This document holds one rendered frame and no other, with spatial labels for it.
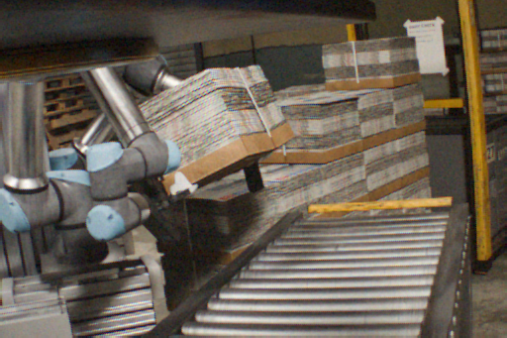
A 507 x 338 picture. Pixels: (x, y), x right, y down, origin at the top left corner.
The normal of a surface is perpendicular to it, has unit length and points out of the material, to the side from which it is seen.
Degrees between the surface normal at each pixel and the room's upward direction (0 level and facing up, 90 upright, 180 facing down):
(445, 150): 90
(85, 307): 90
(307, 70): 90
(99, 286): 90
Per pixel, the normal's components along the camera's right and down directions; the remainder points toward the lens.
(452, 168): -0.64, 0.18
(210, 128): -0.35, 0.08
